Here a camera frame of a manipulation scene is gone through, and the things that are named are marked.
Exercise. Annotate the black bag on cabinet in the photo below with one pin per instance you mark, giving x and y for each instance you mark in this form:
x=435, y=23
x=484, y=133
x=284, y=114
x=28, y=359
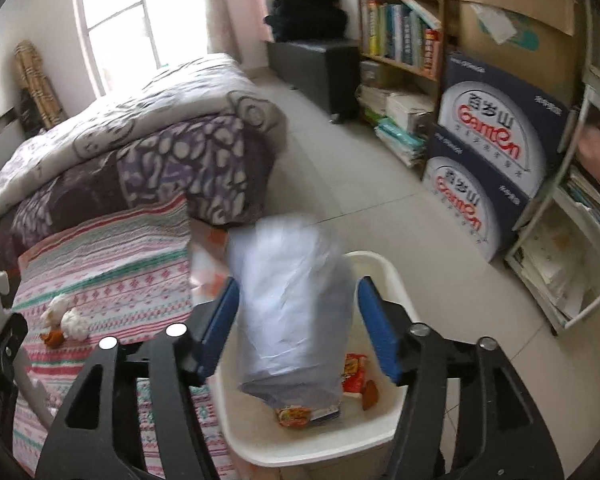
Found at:
x=305, y=10

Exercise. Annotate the pink white cabinet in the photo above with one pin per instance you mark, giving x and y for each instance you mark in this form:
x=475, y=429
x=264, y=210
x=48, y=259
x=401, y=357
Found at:
x=260, y=10

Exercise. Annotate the orange snack wrapper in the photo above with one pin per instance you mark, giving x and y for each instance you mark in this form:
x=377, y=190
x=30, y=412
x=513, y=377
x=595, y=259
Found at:
x=54, y=338

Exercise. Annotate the window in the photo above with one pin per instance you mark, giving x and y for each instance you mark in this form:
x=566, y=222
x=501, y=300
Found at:
x=130, y=15

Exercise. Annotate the beige curtain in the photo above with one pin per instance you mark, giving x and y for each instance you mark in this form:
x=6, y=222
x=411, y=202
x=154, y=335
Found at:
x=227, y=5

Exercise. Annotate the row of thick books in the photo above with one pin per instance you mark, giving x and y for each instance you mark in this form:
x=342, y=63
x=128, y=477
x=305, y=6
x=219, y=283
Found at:
x=400, y=35

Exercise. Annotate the cream cartoon quilt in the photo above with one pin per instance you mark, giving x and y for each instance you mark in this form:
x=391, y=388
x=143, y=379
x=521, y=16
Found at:
x=155, y=105

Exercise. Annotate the white shelf unit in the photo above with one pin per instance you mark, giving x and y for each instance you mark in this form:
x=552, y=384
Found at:
x=575, y=150

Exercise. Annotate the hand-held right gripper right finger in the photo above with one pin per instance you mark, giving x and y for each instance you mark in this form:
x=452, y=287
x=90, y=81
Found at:
x=380, y=330

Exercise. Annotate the plaid coat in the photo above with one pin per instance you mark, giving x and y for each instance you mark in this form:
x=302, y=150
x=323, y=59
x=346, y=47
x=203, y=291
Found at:
x=37, y=85

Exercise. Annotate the crumpled white tissue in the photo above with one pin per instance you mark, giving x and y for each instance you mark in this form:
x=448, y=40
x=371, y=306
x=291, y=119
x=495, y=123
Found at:
x=75, y=327

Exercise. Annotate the brown snack piece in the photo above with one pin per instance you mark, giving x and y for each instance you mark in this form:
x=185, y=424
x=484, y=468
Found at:
x=370, y=395

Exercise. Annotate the purple patterned bedspread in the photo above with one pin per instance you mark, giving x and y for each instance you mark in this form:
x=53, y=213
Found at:
x=195, y=170

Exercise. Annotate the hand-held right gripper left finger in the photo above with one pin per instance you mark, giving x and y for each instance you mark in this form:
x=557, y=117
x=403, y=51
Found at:
x=220, y=320

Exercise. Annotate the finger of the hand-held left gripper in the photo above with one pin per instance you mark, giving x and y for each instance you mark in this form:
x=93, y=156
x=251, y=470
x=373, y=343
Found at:
x=2, y=355

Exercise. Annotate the wooden bookshelf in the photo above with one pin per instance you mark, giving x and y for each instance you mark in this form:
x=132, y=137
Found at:
x=447, y=10

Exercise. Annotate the brown cardboard box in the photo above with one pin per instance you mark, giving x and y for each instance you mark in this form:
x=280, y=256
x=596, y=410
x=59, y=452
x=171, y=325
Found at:
x=520, y=15

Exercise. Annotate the red yellow snack packet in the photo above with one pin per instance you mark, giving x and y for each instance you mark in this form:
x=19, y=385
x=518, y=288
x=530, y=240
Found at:
x=300, y=416

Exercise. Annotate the white plastic bag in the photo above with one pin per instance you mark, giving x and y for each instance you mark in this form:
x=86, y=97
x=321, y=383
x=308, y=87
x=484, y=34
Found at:
x=290, y=310

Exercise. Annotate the black storage bench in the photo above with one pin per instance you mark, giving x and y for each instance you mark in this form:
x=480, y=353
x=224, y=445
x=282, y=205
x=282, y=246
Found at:
x=310, y=70

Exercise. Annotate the pile of white papers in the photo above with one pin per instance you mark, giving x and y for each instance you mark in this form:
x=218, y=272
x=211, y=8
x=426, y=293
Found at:
x=550, y=265

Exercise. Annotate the stained crumpled tissue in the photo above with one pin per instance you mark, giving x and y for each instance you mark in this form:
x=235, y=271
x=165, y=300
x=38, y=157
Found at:
x=55, y=312

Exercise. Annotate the torn red snack packet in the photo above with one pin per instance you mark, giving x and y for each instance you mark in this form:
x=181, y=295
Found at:
x=354, y=372

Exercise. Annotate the blue printed carton box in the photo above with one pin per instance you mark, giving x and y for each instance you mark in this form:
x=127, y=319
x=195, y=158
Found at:
x=470, y=195
x=500, y=120

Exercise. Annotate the striped patterned tablecloth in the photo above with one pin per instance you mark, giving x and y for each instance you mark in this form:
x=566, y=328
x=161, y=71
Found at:
x=130, y=270

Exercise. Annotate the white trash bin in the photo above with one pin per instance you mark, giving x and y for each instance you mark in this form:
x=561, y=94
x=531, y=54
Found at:
x=280, y=442

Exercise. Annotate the stack of books on floor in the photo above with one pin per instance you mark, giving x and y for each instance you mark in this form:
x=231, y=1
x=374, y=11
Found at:
x=400, y=120

